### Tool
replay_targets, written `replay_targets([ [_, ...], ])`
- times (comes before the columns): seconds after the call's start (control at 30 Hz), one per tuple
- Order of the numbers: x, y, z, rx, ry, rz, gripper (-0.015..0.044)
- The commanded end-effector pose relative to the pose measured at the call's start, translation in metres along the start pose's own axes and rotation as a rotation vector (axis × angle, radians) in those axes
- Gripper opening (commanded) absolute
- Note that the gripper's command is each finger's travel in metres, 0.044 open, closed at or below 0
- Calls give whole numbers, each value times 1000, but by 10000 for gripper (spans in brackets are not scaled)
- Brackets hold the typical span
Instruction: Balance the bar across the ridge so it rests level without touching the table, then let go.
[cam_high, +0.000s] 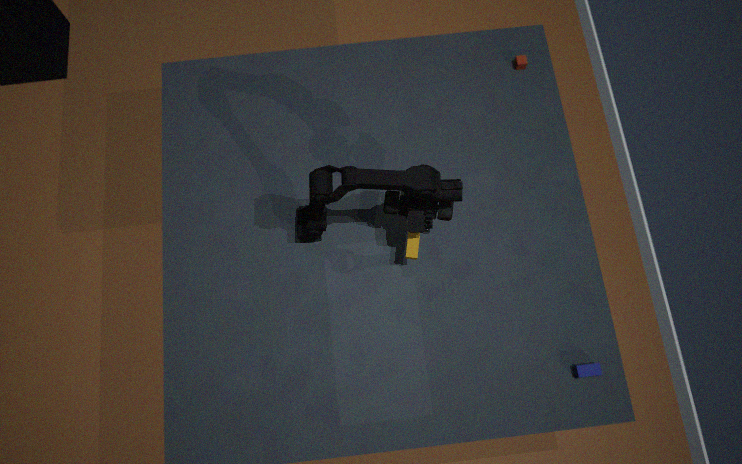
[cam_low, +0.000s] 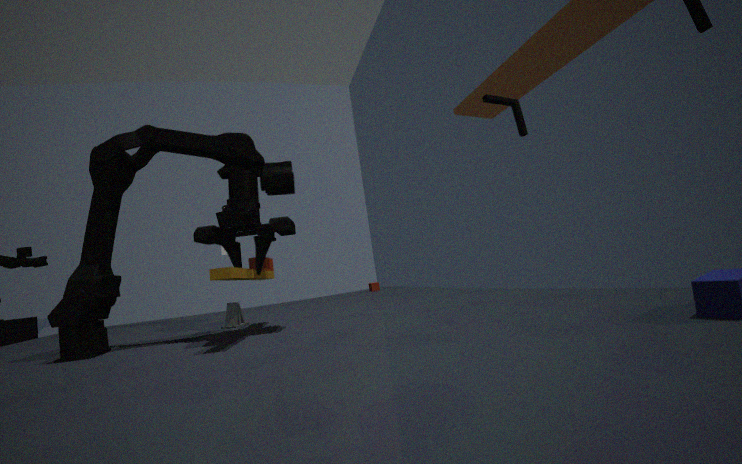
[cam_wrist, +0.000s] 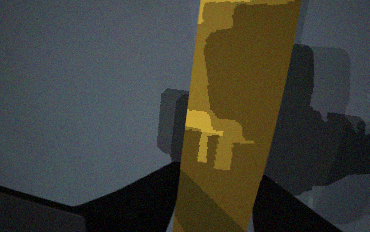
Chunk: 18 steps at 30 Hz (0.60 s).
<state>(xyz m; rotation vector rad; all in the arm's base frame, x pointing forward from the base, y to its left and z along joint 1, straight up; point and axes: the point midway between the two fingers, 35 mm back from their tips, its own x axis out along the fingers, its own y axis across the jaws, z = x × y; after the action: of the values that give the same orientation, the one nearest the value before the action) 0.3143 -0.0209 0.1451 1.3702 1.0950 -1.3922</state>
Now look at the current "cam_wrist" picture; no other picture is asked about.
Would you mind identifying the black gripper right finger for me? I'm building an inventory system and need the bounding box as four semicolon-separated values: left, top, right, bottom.
252;175;343;232

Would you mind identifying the yellow bar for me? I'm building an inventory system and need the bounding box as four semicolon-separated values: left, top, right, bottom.
172;0;302;232

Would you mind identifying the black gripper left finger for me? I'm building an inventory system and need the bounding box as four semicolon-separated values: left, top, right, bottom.
0;162;181;232

